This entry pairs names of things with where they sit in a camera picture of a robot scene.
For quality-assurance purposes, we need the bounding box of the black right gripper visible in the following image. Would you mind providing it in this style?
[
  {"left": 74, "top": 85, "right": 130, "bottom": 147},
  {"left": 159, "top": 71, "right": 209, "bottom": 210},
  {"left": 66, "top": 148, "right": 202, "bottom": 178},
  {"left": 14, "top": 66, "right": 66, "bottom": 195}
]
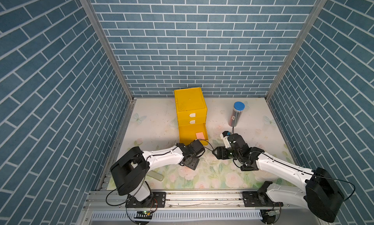
[{"left": 211, "top": 146, "right": 241, "bottom": 160}]

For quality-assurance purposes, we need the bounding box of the pink sticky note pad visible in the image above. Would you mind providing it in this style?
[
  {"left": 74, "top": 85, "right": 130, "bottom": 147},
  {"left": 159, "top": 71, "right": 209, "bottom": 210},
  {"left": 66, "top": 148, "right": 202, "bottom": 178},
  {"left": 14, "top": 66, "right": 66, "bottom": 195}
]
[{"left": 196, "top": 132, "right": 205, "bottom": 140}]

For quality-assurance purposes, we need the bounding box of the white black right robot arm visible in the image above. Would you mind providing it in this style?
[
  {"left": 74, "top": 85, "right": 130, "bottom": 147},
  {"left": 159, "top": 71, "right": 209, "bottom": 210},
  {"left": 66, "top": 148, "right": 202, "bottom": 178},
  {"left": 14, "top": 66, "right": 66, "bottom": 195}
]
[{"left": 212, "top": 132, "right": 347, "bottom": 223}]

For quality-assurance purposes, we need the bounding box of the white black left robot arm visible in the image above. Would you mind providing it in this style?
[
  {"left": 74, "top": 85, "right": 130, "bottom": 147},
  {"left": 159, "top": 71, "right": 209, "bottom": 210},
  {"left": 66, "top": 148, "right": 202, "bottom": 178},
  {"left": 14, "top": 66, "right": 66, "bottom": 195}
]
[{"left": 110, "top": 140, "right": 205, "bottom": 208}]

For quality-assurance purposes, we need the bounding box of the clear pencil tube blue lid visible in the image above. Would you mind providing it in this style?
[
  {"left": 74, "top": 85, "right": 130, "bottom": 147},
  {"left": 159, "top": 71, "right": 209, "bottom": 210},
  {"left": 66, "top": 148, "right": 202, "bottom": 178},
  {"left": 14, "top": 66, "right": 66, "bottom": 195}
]
[{"left": 228, "top": 101, "right": 245, "bottom": 127}]

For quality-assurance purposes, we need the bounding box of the grey green stapler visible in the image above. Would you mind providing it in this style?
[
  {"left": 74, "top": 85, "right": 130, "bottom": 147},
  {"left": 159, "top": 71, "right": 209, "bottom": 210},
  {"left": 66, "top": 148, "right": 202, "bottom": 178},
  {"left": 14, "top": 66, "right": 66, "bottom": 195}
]
[{"left": 147, "top": 171, "right": 164, "bottom": 181}]

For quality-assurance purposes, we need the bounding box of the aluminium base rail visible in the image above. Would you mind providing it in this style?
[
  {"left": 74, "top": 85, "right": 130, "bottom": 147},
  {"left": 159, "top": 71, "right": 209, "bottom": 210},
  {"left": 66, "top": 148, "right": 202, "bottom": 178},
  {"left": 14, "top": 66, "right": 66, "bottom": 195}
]
[{"left": 77, "top": 190, "right": 324, "bottom": 225}]

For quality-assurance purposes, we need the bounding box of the aluminium corner post right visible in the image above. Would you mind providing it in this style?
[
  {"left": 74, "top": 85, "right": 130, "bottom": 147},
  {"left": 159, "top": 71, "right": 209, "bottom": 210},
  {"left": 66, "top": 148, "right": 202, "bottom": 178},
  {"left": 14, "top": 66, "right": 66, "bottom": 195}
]
[{"left": 265, "top": 0, "right": 334, "bottom": 102}]

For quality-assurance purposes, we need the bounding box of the aluminium corner post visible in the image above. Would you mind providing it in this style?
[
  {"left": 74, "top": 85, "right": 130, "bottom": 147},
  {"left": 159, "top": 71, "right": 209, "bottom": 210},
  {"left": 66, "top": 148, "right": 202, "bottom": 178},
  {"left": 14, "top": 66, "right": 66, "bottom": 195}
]
[
  {"left": 75, "top": 0, "right": 135, "bottom": 102},
  {"left": 265, "top": 0, "right": 334, "bottom": 102}
]

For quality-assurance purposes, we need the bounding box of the aluminium corner post left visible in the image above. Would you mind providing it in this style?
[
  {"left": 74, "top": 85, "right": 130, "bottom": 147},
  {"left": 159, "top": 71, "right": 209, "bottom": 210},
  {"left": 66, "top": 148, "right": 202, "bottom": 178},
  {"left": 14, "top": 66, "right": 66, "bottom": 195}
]
[{"left": 75, "top": 0, "right": 135, "bottom": 102}]

